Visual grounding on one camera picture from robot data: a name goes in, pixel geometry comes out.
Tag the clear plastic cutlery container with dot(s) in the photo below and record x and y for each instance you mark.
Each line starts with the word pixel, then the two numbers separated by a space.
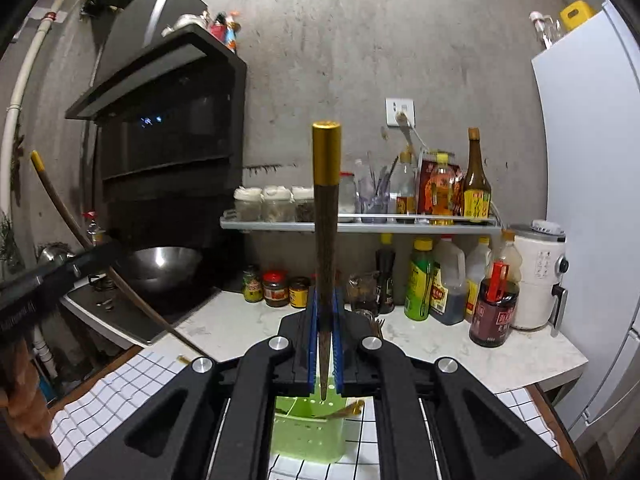
pixel 372 195

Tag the white refrigerator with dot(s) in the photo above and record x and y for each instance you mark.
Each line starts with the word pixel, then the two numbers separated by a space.
pixel 590 185

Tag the white black-grid mat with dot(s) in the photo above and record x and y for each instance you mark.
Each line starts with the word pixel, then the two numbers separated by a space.
pixel 110 400

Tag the white-lid spice jar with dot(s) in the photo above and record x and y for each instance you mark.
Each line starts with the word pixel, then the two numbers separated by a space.
pixel 277 205
pixel 248 205
pixel 302 205

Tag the green bottle yellow cap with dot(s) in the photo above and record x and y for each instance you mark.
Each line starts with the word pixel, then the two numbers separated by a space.
pixel 418 285

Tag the grey wall shelf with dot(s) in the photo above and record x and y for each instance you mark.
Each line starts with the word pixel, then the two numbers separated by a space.
pixel 425 225

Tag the yellow oil bottle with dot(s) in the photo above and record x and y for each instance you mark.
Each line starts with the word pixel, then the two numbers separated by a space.
pixel 442 195

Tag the pale plastic jug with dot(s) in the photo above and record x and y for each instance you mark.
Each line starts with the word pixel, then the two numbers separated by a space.
pixel 477 280

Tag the green-lid sauce jar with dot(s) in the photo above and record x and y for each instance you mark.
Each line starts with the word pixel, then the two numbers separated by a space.
pixel 253 287

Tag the black range hood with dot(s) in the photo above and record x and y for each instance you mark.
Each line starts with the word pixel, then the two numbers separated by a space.
pixel 165 160

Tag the yellow plastic container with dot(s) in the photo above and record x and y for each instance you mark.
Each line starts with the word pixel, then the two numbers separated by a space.
pixel 576 15

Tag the white air fryer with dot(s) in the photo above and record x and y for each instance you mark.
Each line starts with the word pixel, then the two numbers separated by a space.
pixel 537 280

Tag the white wall socket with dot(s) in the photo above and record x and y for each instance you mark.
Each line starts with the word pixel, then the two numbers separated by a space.
pixel 400 107

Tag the black glass stove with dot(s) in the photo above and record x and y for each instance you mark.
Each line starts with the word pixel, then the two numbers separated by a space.
pixel 135 317

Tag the steel wok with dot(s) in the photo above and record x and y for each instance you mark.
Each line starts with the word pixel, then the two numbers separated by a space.
pixel 160 267

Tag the clear spray bottle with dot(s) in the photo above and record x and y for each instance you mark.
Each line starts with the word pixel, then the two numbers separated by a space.
pixel 545 30

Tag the clear cooking oil bottle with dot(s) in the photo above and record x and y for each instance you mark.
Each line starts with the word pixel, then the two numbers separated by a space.
pixel 509 255

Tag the red-lid dark sauce jar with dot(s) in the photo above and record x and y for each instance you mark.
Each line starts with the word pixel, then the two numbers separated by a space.
pixel 275 290

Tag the dark soy sauce bottle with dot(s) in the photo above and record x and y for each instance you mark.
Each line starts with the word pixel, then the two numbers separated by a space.
pixel 385 280

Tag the white wall pipe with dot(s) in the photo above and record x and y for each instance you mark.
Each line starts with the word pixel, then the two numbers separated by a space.
pixel 15 100

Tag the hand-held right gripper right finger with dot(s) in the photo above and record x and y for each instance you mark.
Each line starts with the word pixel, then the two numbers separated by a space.
pixel 340 350

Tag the tall brown glass bottle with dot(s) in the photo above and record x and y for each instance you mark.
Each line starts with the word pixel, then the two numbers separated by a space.
pixel 476 190

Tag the colourful figurines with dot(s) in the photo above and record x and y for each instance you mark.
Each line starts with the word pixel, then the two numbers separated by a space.
pixel 225 30

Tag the yellow-label sauce jar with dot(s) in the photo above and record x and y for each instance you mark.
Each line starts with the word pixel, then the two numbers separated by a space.
pixel 299 294

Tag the glass measuring cup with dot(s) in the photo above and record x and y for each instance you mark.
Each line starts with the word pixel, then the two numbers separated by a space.
pixel 362 295

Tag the clear bottle yellow cap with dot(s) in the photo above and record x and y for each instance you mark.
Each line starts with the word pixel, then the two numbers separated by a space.
pixel 404 190

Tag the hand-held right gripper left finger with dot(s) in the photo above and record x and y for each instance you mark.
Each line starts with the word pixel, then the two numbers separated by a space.
pixel 312 350

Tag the green plastic utensil holder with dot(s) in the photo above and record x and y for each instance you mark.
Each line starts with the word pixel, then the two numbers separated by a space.
pixel 305 435

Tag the dark liquid plastic jug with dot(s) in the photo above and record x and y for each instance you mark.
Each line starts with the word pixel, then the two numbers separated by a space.
pixel 449 285

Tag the person's left hand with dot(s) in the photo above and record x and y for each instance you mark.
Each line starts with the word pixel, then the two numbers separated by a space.
pixel 22 390

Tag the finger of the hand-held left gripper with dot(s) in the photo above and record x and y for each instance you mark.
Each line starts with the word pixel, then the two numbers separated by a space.
pixel 97 257

